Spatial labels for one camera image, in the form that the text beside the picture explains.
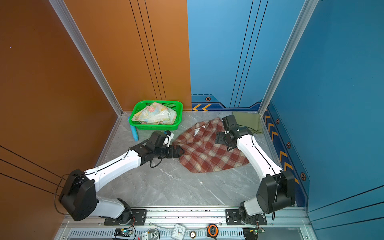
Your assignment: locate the green circuit board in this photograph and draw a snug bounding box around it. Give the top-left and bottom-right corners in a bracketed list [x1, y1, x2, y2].
[114, 228, 136, 240]

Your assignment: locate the light blue tube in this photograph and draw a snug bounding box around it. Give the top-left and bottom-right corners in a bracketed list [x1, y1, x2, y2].
[127, 117, 139, 142]

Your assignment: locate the white square clock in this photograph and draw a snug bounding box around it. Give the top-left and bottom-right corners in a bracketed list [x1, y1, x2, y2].
[171, 224, 187, 240]

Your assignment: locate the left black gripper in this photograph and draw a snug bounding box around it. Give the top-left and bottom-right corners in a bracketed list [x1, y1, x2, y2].
[154, 145, 186, 160]

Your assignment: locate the cream yellow cloth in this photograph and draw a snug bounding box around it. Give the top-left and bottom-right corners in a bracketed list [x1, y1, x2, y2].
[132, 103, 177, 125]

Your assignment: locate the green plastic basket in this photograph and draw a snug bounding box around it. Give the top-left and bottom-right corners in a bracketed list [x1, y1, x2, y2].
[130, 100, 183, 131]

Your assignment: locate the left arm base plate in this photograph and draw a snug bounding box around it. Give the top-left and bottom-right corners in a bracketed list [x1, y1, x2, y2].
[104, 209, 147, 227]

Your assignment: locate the red plaid skirt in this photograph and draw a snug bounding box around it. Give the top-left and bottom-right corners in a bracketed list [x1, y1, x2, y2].
[173, 118, 249, 173]

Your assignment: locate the orange black tape measure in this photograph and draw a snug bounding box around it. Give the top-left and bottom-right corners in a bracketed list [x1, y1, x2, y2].
[207, 224, 219, 240]

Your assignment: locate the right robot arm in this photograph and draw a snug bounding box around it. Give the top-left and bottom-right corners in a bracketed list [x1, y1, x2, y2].
[215, 115, 296, 225]

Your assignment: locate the white power plug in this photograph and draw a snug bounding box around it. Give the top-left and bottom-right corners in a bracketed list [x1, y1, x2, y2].
[141, 232, 153, 240]

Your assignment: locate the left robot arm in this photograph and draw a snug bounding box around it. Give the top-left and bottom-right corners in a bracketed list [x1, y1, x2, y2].
[59, 131, 185, 225]

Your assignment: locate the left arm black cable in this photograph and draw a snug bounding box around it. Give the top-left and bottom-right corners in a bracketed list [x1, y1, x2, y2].
[53, 173, 88, 215]

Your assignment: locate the olive green skirt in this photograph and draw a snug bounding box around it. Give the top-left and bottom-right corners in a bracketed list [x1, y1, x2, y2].
[233, 112, 263, 134]

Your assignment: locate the right small circuit board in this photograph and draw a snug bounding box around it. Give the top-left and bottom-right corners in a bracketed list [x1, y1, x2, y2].
[251, 228, 265, 236]

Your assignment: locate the small tape roll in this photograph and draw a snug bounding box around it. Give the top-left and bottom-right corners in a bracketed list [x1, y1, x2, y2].
[190, 231, 197, 239]

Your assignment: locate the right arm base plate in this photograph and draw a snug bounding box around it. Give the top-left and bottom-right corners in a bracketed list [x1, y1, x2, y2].
[225, 208, 268, 226]

